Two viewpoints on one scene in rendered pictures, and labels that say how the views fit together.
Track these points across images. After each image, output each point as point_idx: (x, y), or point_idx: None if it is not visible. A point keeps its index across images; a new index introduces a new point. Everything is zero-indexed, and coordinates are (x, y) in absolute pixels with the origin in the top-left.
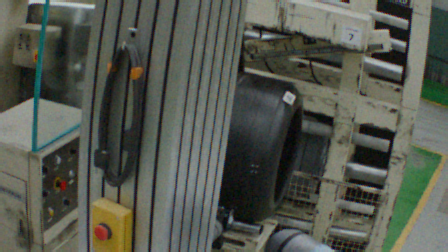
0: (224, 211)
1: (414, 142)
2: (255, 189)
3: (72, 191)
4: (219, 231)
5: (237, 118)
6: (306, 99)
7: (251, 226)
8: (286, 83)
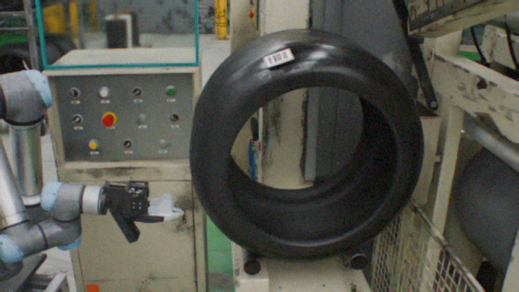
0: (125, 188)
1: None
2: (194, 184)
3: (147, 138)
4: (85, 203)
5: (213, 77)
6: (504, 115)
7: (244, 255)
8: (319, 41)
